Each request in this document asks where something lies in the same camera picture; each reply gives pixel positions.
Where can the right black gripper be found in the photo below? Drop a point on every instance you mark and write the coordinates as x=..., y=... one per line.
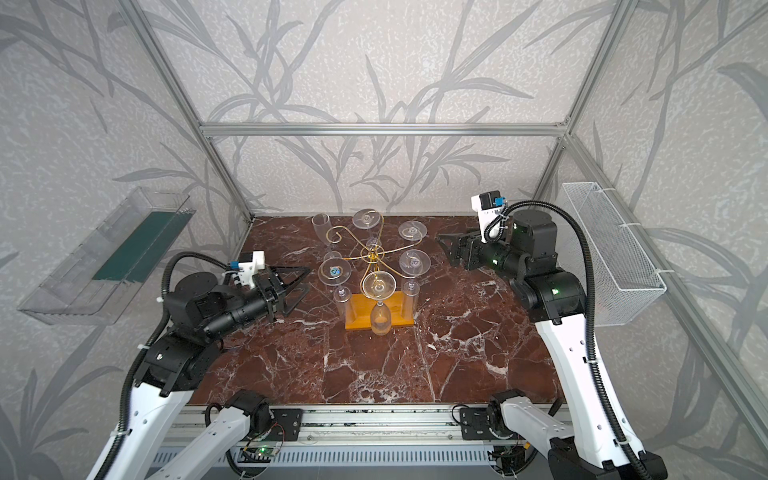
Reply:
x=473, y=252

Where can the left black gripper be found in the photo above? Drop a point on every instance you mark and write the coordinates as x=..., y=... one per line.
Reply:
x=268, y=291

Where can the clear wine glass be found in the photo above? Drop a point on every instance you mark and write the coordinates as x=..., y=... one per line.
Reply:
x=412, y=231
x=370, y=221
x=414, y=263
x=321, y=224
x=334, y=273

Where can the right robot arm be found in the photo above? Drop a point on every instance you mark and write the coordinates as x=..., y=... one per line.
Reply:
x=599, y=443

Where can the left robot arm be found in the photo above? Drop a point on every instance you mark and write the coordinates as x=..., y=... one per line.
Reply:
x=199, y=312

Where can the yellow wooden rack base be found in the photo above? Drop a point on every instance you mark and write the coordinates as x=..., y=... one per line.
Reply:
x=401, y=306

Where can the front round wine glass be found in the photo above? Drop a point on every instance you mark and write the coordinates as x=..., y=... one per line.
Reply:
x=379, y=286

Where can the green circuit board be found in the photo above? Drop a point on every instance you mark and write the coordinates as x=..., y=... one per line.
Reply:
x=259, y=454

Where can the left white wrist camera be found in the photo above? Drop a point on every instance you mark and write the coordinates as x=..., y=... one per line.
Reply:
x=247, y=266

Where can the gold wire glass rack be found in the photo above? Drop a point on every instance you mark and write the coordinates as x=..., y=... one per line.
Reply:
x=373, y=257

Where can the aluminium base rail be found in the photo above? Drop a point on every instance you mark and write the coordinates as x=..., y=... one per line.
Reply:
x=377, y=435

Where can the white wire mesh basket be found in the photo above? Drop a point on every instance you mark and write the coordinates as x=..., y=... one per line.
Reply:
x=626, y=281

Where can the clear plastic wall bin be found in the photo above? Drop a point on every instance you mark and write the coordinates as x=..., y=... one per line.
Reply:
x=98, y=280

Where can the aluminium frame struts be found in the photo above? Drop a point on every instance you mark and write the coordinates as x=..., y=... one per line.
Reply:
x=743, y=392

